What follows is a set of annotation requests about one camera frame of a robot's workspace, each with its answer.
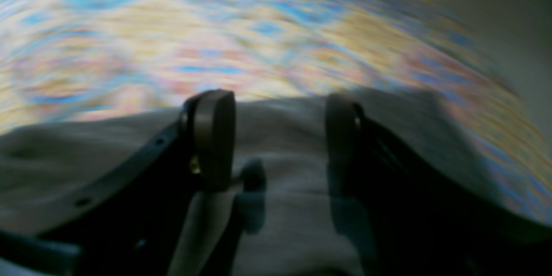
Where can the grey t-shirt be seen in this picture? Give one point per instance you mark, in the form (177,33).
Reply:
(275,217)

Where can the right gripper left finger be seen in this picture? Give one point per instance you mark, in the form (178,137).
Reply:
(130,219)

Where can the patterned tablecloth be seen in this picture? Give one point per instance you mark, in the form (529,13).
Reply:
(96,59)

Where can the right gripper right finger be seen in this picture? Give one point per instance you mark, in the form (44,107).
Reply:
(406,218)

